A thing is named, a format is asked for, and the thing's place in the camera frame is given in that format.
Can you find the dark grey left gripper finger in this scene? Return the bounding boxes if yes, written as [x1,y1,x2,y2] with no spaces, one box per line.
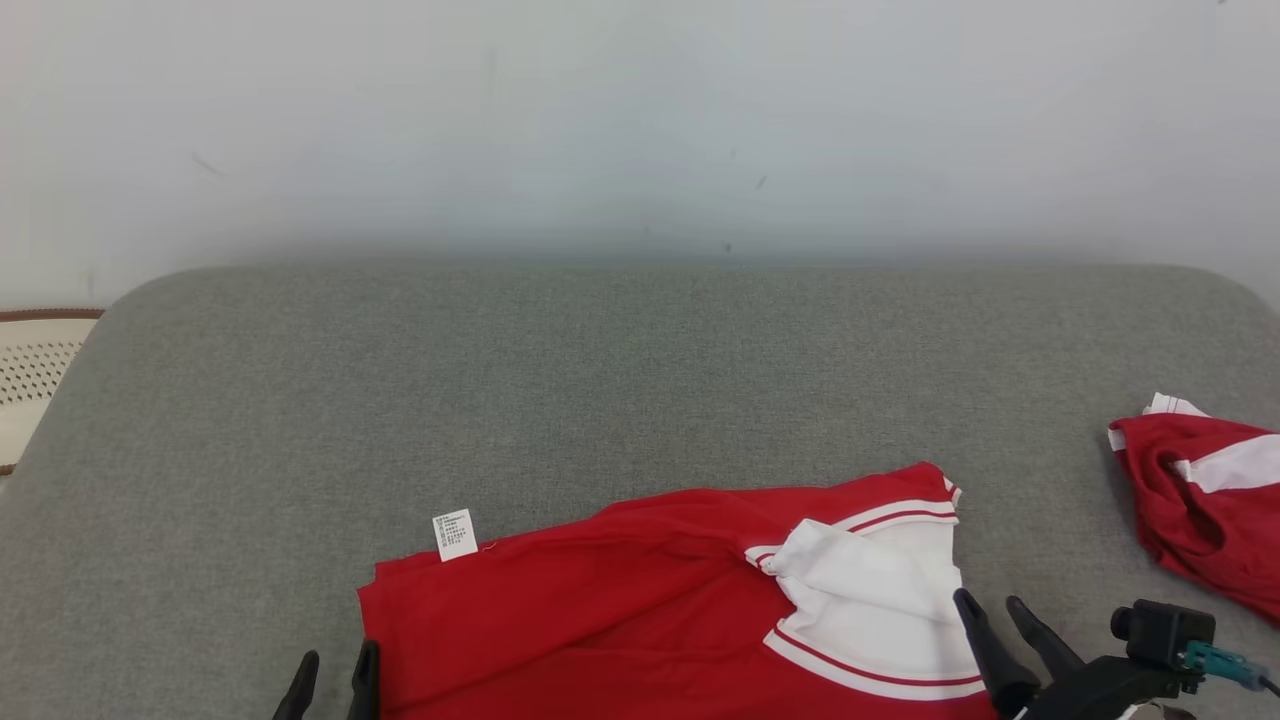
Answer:
[346,639,382,720]
[272,650,322,720]

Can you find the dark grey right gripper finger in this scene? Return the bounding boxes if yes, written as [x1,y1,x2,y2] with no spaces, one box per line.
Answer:
[952,587,1043,717]
[1004,595,1088,683]

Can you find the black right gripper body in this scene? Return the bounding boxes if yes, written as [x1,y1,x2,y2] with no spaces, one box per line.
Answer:
[1010,655,1203,720]

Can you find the red shorts with white stripe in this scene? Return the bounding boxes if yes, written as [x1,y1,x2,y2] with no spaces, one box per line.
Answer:
[1106,392,1280,627]

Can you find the red basketball jersey number 23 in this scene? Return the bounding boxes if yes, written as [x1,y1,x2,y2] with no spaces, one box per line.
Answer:
[357,460,1003,720]

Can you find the grey fabric sofa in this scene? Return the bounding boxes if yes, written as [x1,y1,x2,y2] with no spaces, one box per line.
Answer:
[0,262,1280,720]

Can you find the white laundry basket brown rim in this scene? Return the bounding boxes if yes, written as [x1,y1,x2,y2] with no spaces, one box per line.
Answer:
[0,307,107,477]

